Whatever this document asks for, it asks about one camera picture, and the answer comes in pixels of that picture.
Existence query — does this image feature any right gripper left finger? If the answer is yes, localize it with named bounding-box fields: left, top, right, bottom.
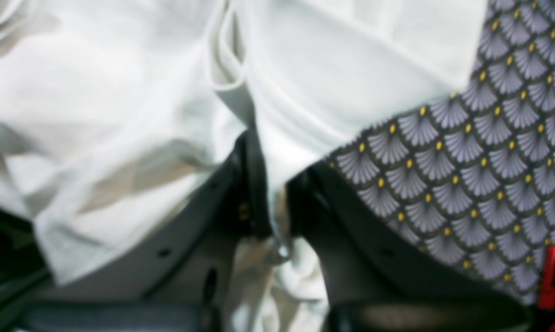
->
left=242, top=131, right=272, bottom=238

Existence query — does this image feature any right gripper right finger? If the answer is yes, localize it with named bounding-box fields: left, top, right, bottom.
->
left=286, top=171, right=315, bottom=236

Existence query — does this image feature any white T-shirt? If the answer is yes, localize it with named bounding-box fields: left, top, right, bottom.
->
left=0, top=0, right=487, bottom=332

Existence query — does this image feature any fan-patterned grey table cloth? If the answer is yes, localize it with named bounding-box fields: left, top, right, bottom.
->
left=328, top=0, right=555, bottom=305

